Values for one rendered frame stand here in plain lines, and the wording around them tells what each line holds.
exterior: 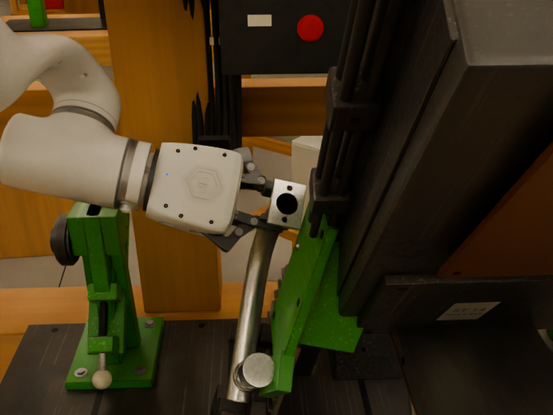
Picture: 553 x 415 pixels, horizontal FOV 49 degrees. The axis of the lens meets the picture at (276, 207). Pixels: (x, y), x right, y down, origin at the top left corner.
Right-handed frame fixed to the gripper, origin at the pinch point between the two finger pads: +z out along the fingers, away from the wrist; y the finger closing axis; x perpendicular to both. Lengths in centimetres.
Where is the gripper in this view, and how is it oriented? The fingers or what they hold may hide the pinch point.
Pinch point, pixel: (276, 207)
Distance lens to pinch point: 73.4
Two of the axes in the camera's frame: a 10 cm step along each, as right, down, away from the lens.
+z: 9.6, 2.1, 1.7
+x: -2.2, 2.5, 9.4
